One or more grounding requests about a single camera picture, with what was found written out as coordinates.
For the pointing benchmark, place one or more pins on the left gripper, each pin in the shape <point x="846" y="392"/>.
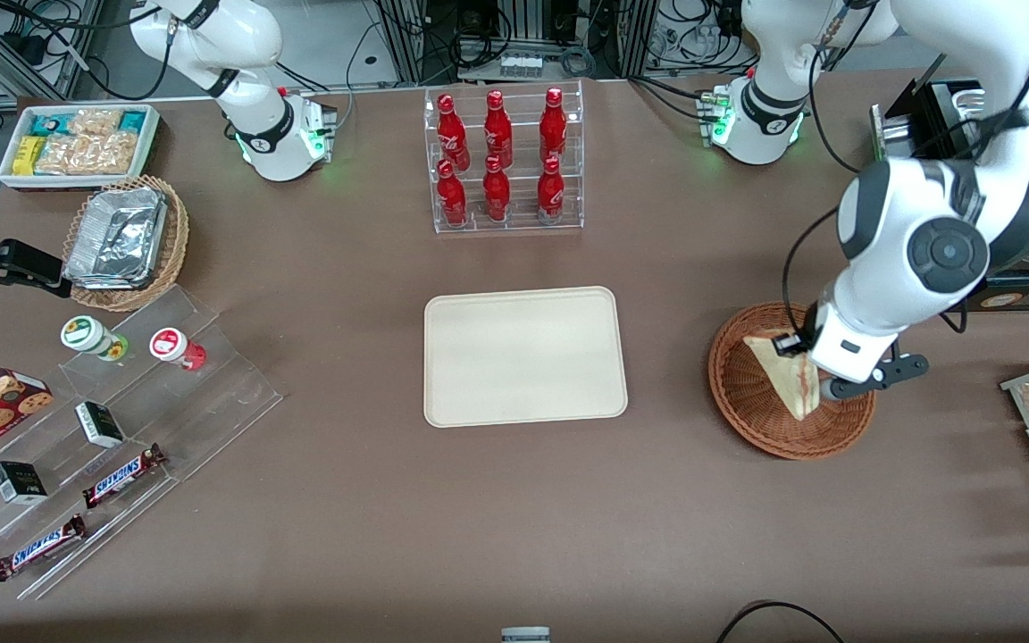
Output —
<point x="801" y="343"/>

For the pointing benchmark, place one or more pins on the triangular sandwich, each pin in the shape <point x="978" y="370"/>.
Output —
<point x="778" y="375"/>

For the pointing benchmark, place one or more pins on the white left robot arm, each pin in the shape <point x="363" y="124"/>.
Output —
<point x="890" y="223"/>

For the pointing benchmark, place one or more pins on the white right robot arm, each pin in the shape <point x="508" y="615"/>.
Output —
<point x="255" y="116"/>

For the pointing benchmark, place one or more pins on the round brown wicker basket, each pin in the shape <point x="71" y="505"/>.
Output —
<point x="733" y="393"/>

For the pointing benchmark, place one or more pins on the oval light wicker basket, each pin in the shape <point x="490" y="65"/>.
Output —
<point x="177" y="241"/>

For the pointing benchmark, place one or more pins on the beige plastic tray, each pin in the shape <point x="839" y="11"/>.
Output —
<point x="523" y="357"/>

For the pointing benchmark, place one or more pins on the green lidded cup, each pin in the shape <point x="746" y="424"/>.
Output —
<point x="86" y="335"/>

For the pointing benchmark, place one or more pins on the stacked aluminium foil containers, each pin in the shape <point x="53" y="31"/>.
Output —
<point x="117" y="237"/>

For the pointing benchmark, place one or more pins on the white rectangular snack bin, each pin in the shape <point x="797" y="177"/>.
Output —
<point x="7" y="174"/>

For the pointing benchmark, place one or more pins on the yellow snack packet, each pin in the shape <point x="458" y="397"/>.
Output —
<point x="28" y="156"/>

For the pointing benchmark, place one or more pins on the clear bag of crackers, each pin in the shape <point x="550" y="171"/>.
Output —
<point x="111" y="154"/>
<point x="95" y="122"/>
<point x="59" y="156"/>

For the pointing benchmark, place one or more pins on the teal snack packet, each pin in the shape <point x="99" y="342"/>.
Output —
<point x="133" y="121"/>
<point x="50" y="123"/>

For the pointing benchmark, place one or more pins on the red lidded cup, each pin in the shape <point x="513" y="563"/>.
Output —
<point x="171" y="346"/>

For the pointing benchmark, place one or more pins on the small black carton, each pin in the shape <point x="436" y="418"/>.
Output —
<point x="19" y="482"/>
<point x="99" y="424"/>

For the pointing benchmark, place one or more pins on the clear acrylic stepped display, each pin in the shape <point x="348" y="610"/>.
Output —
<point x="211" y="393"/>

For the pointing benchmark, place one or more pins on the Snickers chocolate bar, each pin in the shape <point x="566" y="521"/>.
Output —
<point x="39" y="546"/>
<point x="121" y="476"/>

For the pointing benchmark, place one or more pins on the black sealing machine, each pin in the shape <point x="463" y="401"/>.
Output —
<point x="934" y="116"/>

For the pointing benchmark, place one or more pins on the red soda bottle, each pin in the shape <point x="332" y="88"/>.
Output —
<point x="550" y="195"/>
<point x="497" y="195"/>
<point x="497" y="129"/>
<point x="553" y="125"/>
<point x="451" y="198"/>
<point x="451" y="134"/>

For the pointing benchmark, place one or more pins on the clear acrylic bottle rack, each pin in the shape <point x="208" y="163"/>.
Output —
<point x="519" y="223"/>

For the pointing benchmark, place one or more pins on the white power strip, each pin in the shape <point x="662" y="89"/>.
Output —
<point x="521" y="65"/>

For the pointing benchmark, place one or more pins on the small grey device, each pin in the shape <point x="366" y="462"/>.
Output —
<point x="525" y="636"/>

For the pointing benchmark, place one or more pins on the grey wrist camera bar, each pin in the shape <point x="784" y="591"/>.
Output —
<point x="903" y="367"/>

